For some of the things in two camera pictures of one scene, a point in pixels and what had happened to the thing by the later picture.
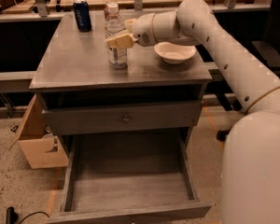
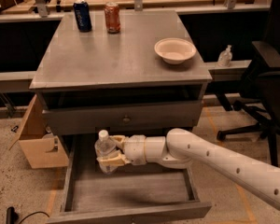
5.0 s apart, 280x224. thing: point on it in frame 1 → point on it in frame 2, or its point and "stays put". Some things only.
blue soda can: x=82 y=16 stays put
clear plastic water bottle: x=115 y=26 → x=103 y=147
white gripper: x=143 y=29 → x=134 y=149
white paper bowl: x=174 y=53 stays put
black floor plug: x=11 y=216 stays put
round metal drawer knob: x=126 y=119 stays put
